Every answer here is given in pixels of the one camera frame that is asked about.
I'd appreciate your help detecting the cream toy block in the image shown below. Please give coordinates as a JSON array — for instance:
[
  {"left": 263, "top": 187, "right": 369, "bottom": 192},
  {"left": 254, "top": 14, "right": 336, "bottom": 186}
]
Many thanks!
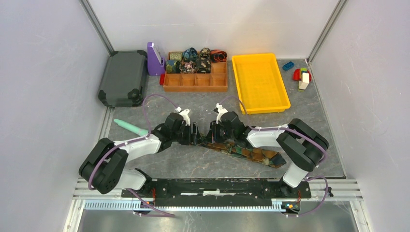
[{"left": 298, "top": 72, "right": 310, "bottom": 90}]

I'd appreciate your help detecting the dark grey suitcase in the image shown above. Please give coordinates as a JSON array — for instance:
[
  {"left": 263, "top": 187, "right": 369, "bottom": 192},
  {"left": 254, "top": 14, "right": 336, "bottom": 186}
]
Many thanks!
[{"left": 98, "top": 50, "right": 148, "bottom": 107}]

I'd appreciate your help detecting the small red block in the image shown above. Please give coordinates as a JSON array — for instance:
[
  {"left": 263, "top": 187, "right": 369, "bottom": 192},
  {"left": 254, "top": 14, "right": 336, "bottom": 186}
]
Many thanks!
[{"left": 159, "top": 74, "right": 165, "bottom": 86}]

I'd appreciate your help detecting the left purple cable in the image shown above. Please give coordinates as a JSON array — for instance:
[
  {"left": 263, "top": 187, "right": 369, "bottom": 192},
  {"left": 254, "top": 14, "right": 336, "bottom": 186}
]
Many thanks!
[{"left": 88, "top": 93, "right": 182, "bottom": 218}]

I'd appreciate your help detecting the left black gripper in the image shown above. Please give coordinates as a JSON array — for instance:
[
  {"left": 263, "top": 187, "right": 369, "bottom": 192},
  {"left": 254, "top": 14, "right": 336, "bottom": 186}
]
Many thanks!
[{"left": 171, "top": 122, "right": 204, "bottom": 145}]

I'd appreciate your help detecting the teal green pen tool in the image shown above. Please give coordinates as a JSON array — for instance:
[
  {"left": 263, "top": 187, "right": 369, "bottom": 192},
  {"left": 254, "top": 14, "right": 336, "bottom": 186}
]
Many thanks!
[{"left": 114, "top": 119, "right": 148, "bottom": 136}]

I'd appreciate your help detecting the red toy block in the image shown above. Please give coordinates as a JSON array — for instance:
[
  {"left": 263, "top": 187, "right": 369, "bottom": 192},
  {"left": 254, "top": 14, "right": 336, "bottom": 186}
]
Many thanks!
[{"left": 292, "top": 68, "right": 312, "bottom": 82}]

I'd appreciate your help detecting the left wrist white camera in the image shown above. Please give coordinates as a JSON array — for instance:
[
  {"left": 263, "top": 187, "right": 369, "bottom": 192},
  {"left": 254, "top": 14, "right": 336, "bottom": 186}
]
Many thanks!
[{"left": 175, "top": 106, "right": 190, "bottom": 126}]

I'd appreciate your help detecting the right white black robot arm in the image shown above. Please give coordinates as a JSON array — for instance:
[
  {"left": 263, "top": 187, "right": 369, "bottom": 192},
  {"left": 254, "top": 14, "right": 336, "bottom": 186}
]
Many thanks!
[{"left": 205, "top": 112, "right": 329, "bottom": 197}]

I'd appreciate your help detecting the purple cable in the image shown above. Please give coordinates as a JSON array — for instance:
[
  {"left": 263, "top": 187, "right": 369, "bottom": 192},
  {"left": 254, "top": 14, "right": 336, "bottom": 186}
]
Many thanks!
[
  {"left": 218, "top": 95, "right": 329, "bottom": 217},
  {"left": 88, "top": 93, "right": 182, "bottom": 218}
]

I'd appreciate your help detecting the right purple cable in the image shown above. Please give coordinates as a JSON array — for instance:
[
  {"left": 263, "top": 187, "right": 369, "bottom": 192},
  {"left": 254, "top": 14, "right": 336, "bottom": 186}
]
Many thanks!
[{"left": 218, "top": 95, "right": 329, "bottom": 217}]

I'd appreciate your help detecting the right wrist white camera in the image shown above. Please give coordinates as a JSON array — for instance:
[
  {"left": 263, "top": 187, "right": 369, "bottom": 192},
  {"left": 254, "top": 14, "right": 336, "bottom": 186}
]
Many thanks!
[{"left": 214, "top": 103, "right": 228, "bottom": 124}]

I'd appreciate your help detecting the purple dispenser stand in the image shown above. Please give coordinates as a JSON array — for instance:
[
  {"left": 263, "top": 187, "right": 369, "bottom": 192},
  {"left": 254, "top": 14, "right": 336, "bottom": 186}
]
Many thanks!
[{"left": 147, "top": 42, "right": 166, "bottom": 76}]

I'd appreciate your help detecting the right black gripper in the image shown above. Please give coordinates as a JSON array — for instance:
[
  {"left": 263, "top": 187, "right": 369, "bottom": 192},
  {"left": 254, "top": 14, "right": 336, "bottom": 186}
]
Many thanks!
[{"left": 204, "top": 120, "right": 236, "bottom": 144}]

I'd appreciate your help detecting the wrist white camera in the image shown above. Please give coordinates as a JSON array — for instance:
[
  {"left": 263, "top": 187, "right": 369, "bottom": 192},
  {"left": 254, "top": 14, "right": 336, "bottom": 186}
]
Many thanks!
[
  {"left": 175, "top": 106, "right": 190, "bottom": 126},
  {"left": 214, "top": 103, "right": 228, "bottom": 124}
]

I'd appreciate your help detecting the dark blue rolled tie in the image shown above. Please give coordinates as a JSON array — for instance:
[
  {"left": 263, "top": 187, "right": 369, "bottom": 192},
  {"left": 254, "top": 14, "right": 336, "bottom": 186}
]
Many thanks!
[{"left": 182, "top": 47, "right": 198, "bottom": 62}]

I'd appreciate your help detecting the orange compartment organizer box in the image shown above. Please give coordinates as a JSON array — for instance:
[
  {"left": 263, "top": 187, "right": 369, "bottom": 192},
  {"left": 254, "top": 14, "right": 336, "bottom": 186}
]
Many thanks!
[{"left": 162, "top": 62, "right": 228, "bottom": 92}]

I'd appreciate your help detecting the olive patterned rolled tie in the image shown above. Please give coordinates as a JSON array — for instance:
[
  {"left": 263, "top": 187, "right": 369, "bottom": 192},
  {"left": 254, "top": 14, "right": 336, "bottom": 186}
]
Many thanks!
[{"left": 169, "top": 52, "right": 182, "bottom": 62}]

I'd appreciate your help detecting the black floral rolled tie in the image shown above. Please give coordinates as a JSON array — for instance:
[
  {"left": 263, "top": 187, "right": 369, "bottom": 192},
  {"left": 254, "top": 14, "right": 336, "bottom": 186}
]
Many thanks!
[{"left": 196, "top": 57, "right": 211, "bottom": 73}]

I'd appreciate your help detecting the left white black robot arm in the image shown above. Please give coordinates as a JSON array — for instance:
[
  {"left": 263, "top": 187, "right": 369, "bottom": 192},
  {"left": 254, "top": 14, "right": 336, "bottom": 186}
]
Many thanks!
[{"left": 78, "top": 109, "right": 200, "bottom": 197}]

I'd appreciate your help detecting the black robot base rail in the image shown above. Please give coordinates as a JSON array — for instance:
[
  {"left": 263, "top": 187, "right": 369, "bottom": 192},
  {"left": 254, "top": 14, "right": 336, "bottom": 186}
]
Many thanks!
[{"left": 137, "top": 178, "right": 312, "bottom": 207}]

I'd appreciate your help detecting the black yellow rolled tie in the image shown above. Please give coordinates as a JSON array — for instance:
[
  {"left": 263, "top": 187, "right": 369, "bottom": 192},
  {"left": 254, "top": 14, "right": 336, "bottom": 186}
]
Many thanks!
[{"left": 199, "top": 47, "right": 210, "bottom": 59}]

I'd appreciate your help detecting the yellow plastic tray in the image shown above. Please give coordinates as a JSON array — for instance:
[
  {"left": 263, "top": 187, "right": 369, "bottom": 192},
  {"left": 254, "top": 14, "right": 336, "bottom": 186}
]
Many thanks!
[{"left": 232, "top": 53, "right": 291, "bottom": 115}]

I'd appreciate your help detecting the blue toy brick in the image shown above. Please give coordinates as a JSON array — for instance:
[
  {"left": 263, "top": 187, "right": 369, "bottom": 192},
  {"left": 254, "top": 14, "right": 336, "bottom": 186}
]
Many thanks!
[{"left": 282, "top": 61, "right": 294, "bottom": 71}]

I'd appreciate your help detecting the orange black rolled tie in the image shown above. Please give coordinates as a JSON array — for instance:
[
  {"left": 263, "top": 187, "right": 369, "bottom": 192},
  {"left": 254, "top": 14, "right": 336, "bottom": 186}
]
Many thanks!
[{"left": 209, "top": 50, "right": 228, "bottom": 63}]

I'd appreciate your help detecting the orange blue floral tie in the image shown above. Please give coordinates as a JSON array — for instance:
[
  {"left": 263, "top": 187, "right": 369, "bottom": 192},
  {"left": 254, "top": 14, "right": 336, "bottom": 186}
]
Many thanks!
[{"left": 196, "top": 138, "right": 287, "bottom": 169}]

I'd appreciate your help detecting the pink floral rolled tie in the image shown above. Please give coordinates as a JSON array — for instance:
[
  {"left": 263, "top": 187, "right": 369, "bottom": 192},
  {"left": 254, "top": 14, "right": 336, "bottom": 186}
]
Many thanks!
[{"left": 180, "top": 61, "right": 196, "bottom": 74}]

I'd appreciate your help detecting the teal navy rolled tie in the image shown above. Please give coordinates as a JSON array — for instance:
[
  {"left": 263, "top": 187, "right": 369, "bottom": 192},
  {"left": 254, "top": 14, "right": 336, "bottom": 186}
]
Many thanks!
[{"left": 166, "top": 59, "right": 181, "bottom": 74}]

